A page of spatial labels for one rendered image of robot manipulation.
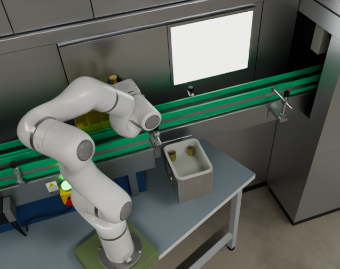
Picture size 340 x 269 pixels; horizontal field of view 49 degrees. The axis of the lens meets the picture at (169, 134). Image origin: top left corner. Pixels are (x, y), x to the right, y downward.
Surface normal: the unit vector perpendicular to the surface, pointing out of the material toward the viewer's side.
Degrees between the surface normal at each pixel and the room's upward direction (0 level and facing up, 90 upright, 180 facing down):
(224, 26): 90
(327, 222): 0
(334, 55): 90
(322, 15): 90
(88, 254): 2
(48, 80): 90
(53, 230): 0
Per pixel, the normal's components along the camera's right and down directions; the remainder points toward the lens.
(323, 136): 0.31, 0.64
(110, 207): 0.50, 0.19
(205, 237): -0.06, -0.73
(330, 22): -0.95, 0.25
